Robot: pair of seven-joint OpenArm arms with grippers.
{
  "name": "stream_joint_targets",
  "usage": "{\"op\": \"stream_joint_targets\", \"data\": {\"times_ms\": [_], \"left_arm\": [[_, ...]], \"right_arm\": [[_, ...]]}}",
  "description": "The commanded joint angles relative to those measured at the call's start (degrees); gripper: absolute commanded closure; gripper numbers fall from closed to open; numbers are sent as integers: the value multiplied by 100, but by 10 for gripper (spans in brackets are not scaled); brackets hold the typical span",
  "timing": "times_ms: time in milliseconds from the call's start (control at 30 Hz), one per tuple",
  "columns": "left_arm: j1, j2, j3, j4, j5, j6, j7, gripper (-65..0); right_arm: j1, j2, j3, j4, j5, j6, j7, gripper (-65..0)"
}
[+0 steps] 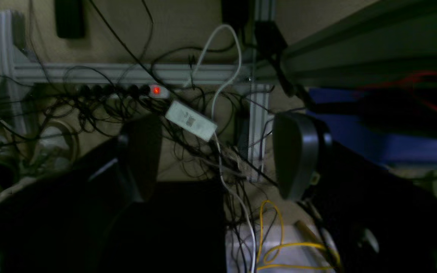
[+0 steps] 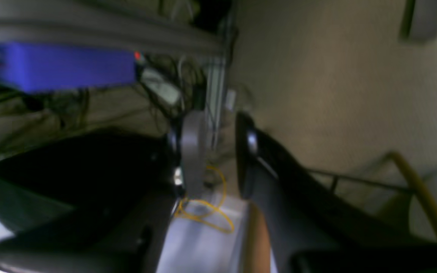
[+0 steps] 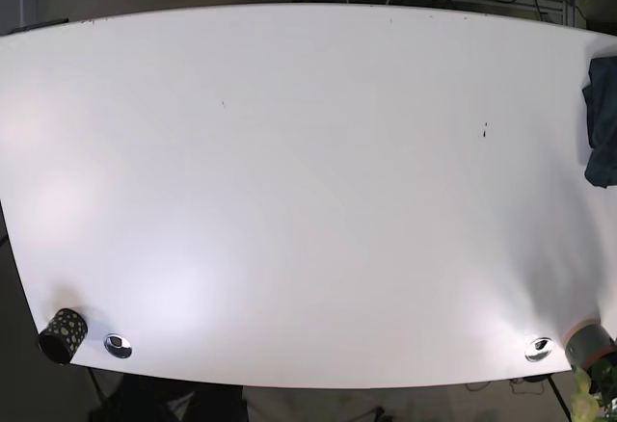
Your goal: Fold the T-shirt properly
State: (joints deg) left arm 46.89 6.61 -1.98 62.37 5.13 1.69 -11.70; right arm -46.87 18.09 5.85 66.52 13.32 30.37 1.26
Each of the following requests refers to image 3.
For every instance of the left silver table grommet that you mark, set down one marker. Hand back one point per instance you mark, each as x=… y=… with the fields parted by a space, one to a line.
x=117 y=346

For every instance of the silver table grommet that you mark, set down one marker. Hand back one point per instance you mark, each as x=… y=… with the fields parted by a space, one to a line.
x=538 y=349
x=117 y=346

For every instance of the right silver table grommet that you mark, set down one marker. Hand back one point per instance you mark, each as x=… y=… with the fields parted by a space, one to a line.
x=538 y=349

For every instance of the black gold-dotted cup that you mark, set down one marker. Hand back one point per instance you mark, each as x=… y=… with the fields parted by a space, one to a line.
x=63 y=335

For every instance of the grey flower pot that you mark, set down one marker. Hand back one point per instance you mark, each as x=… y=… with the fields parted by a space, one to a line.
x=587 y=343

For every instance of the green potted plant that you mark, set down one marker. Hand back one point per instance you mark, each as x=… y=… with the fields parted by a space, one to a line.
x=594 y=398

